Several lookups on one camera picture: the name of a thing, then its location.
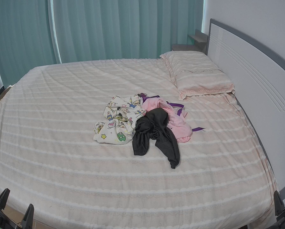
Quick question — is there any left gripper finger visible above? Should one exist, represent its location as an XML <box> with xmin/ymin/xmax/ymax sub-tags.
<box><xmin>0</xmin><ymin>188</ymin><xmax>10</xmax><ymax>210</ymax></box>
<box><xmin>20</xmin><ymin>203</ymin><xmax>35</xmax><ymax>229</ymax></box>

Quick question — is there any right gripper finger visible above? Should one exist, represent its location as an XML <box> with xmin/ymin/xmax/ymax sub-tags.
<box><xmin>273</xmin><ymin>190</ymin><xmax>285</xmax><ymax>216</ymax></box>

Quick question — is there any black T-shirt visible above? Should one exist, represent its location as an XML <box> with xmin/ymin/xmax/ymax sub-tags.
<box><xmin>132</xmin><ymin>108</ymin><xmax>182</xmax><ymax>169</ymax></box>

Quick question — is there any bed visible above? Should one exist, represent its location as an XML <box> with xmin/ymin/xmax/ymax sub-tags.
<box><xmin>0</xmin><ymin>18</ymin><xmax>285</xmax><ymax>229</ymax></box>

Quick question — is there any white printed pyjama top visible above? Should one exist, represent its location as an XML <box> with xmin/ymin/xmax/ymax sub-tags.
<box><xmin>93</xmin><ymin>93</ymin><xmax>149</xmax><ymax>145</ymax></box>

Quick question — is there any pink garment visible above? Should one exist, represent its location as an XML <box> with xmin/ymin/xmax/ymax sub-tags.
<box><xmin>140</xmin><ymin>93</ymin><xmax>206</xmax><ymax>143</ymax></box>

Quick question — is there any pale pink pillow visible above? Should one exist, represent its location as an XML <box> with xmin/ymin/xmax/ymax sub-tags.
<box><xmin>159</xmin><ymin>51</ymin><xmax>236</xmax><ymax>100</ymax></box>

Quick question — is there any blue-green curtain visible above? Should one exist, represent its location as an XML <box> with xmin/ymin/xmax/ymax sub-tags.
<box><xmin>0</xmin><ymin>0</ymin><xmax>60</xmax><ymax>86</ymax></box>
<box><xmin>51</xmin><ymin>0</ymin><xmax>205</xmax><ymax>63</ymax></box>

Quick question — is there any grey bedside table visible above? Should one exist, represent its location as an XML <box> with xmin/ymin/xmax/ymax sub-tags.
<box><xmin>172</xmin><ymin>29</ymin><xmax>209</xmax><ymax>55</ymax></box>

